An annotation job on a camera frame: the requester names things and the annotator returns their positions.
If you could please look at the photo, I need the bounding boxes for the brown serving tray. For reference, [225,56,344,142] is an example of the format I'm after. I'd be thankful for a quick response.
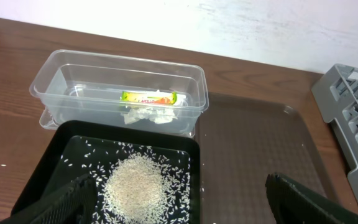
[196,93,337,223]

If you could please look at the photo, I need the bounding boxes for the clear plastic bin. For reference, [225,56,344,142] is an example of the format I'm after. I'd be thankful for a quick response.
[29,50,209,137]

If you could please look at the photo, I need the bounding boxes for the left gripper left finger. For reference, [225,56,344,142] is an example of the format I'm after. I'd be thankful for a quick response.
[0,174,98,224]

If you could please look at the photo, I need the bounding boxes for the black waste tray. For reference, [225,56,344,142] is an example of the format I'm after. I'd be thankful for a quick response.
[11,121,201,223]

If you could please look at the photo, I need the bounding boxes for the yellow snack wrapper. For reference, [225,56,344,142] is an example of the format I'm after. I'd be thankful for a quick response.
[121,91,177,105]

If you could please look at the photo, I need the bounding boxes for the white tissue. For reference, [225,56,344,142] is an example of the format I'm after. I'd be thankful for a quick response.
[120,90,186,124]

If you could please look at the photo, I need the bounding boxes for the white rice pile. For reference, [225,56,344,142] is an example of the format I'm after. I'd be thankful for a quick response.
[59,139,192,224]

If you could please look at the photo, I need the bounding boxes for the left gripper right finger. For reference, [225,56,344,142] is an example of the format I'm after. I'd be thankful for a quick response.
[265,172,358,224]

